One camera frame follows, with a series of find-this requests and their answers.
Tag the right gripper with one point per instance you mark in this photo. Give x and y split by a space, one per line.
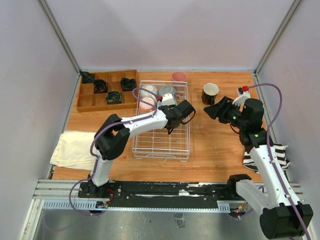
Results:
220 109

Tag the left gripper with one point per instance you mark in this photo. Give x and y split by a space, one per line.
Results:
171 107

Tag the black mug white inside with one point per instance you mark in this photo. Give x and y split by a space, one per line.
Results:
209 93

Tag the grey-green speckled mug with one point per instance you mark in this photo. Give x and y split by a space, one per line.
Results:
167 89

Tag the light pink mug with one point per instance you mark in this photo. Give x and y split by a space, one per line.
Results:
146 105

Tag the pink tumbler cup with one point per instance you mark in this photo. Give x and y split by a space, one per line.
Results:
179 78

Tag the white speckled mug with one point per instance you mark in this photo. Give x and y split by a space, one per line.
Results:
149 91

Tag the light blue mug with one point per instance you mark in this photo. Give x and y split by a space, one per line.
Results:
171 127

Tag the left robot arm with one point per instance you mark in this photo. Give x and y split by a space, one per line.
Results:
111 139

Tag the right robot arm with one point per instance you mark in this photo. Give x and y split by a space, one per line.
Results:
281 212

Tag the rolled black patterned tie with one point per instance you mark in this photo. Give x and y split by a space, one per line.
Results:
128 84

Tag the rolled blue yellow tie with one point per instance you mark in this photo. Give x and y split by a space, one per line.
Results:
113 97

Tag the wooden compartment tray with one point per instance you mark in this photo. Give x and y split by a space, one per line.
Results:
87 101

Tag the black white striped cloth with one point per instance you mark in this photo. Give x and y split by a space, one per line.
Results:
280 151

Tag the rolled dark green tie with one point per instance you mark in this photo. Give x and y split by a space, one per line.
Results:
87 77

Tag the cream folded cloth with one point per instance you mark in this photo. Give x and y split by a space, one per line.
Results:
73 150

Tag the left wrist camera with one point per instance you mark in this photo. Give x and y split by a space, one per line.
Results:
168 100

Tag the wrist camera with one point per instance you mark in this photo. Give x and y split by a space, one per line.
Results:
168 100
243 95

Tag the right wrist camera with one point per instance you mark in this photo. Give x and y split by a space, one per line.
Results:
243 95

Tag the white wire dish rack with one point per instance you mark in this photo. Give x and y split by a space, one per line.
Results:
158 144

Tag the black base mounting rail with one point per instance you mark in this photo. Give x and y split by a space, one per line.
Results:
160 193

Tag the grey slotted cable duct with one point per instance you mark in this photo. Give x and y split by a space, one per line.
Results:
95 205

